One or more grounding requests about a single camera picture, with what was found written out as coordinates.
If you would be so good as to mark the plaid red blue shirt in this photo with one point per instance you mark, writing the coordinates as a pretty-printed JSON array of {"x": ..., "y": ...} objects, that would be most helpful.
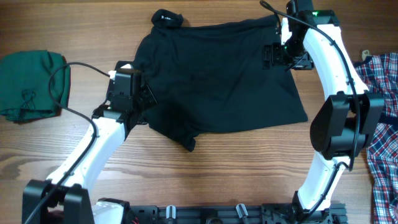
[{"x": 379, "y": 73}]

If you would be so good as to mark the black mounting rail base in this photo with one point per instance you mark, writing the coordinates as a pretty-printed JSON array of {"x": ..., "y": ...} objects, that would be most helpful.
[{"x": 224, "y": 214}]

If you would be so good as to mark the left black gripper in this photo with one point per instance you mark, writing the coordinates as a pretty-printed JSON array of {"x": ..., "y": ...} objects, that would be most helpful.
[{"x": 149, "y": 100}]

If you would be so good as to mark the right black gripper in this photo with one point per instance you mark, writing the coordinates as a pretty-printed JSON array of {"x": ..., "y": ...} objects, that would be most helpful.
[{"x": 303, "y": 63}]

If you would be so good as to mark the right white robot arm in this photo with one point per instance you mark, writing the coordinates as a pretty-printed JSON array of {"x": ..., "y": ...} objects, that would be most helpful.
[{"x": 345, "y": 124}]

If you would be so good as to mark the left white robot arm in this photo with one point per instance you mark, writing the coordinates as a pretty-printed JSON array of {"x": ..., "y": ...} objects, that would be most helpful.
[{"x": 64, "y": 196}]

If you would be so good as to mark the black t-shirt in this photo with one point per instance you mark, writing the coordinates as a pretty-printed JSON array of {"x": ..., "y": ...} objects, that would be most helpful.
[{"x": 214, "y": 79}]

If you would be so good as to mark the folded green garment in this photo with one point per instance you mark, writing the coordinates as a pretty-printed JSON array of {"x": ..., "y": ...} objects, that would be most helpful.
[{"x": 26, "y": 80}]

